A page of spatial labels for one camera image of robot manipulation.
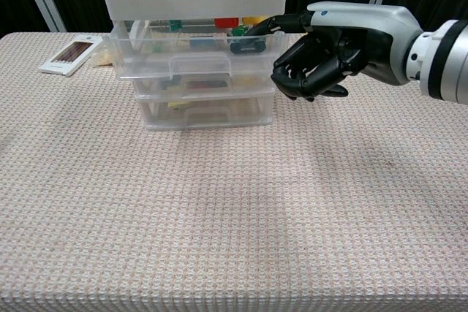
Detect right robot hand black silver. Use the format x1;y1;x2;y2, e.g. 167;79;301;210
245;1;424;103

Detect transparent drawer with toy car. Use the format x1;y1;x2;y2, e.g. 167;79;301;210
105;15;285;81

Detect transparent drawer with red item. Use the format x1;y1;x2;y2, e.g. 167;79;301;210
131;74;276;98

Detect transparent drawer nearly empty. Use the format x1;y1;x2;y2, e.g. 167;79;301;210
137;88;276;130

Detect white coloured pencil box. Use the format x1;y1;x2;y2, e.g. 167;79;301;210
37;34;105;78

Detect yellow round item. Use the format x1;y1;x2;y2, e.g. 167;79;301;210
241;15;268;28

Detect black toy car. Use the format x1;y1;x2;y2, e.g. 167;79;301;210
229;39;266;53

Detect red block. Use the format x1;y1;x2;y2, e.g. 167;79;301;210
214;16;241;29

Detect blue rectangular item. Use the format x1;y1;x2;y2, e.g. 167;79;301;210
189;36;215;48

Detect beige woven tablecloth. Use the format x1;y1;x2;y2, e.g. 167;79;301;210
0;31;468;312

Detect clear bag with yellow contents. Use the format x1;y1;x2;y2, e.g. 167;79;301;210
89;39;114;67

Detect white plastic drawer organizer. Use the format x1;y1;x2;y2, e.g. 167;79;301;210
102;0;288;131

